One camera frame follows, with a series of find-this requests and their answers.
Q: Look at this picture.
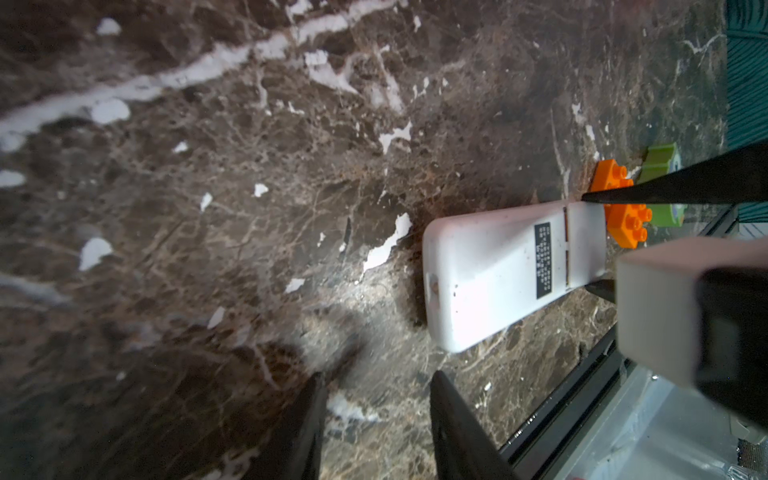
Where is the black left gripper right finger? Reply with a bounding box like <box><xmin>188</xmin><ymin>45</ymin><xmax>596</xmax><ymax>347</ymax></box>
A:
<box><xmin>430</xmin><ymin>370</ymin><xmax>517</xmax><ymax>480</ymax></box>

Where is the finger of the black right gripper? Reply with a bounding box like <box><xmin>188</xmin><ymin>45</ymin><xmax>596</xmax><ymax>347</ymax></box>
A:
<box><xmin>584</xmin><ymin>279</ymin><xmax>616</xmax><ymax>304</ymax></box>
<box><xmin>581</xmin><ymin>141</ymin><xmax>767</xmax><ymax>205</ymax></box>

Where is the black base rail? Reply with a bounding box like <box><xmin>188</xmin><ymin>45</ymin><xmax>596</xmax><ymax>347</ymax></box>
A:
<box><xmin>497</xmin><ymin>206</ymin><xmax>739</xmax><ymax>480</ymax></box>

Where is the white red remote control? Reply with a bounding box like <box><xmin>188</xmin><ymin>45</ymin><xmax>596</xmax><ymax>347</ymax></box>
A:
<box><xmin>421</xmin><ymin>200</ymin><xmax>568</xmax><ymax>354</ymax></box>

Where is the orange toy brick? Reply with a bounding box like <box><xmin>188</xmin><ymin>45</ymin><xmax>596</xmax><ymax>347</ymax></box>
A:
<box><xmin>589</xmin><ymin>159</ymin><xmax>652</xmax><ymax>249</ymax></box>

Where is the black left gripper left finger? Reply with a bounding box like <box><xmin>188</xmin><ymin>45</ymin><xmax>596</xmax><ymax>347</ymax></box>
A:
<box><xmin>242</xmin><ymin>372</ymin><xmax>328</xmax><ymax>479</ymax></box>

